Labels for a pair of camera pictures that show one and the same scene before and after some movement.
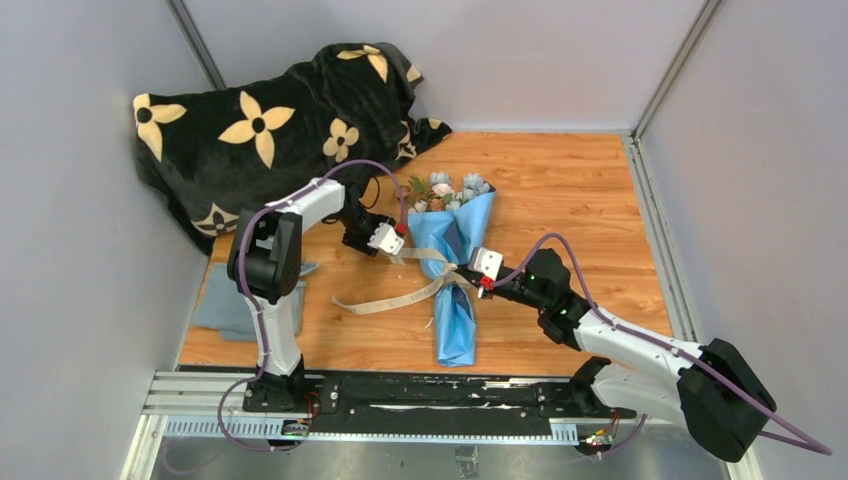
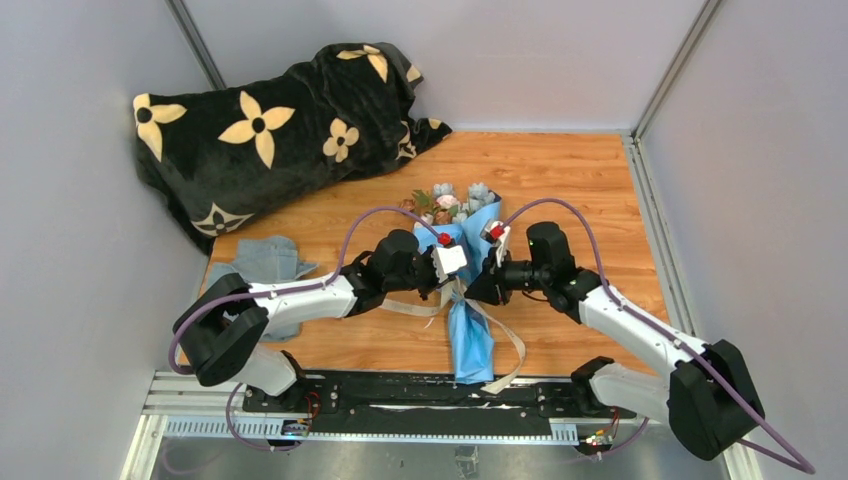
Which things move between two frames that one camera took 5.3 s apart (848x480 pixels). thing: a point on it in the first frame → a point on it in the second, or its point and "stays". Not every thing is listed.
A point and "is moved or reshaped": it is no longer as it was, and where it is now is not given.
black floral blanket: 220,148 stays
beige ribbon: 400,255 is moved or reshaped
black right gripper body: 514,287 → 509,276
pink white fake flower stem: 443,191 → 449,203
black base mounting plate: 401,403 stays
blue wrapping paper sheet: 457,234 is moved or reshaped
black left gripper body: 360,226 → 421,277
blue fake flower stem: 472,181 → 479,194
